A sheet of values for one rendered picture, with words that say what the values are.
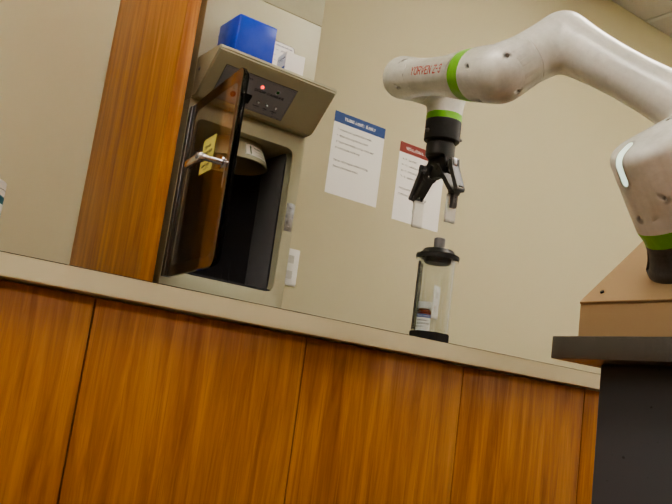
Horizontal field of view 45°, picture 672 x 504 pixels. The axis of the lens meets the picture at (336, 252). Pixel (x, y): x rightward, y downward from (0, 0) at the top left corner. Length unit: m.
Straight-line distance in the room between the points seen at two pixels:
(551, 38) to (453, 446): 0.93
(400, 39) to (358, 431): 1.57
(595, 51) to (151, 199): 0.95
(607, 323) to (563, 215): 1.88
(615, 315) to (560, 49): 0.56
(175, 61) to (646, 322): 1.09
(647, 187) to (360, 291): 1.38
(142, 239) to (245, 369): 0.36
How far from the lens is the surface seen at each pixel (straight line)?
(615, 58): 1.71
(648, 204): 1.48
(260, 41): 1.94
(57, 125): 2.27
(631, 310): 1.52
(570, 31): 1.78
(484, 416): 2.04
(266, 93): 1.95
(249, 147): 2.01
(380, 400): 1.82
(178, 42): 1.87
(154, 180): 1.77
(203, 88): 1.91
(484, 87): 1.71
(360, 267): 2.66
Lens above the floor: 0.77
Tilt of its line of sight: 10 degrees up
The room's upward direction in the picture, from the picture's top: 8 degrees clockwise
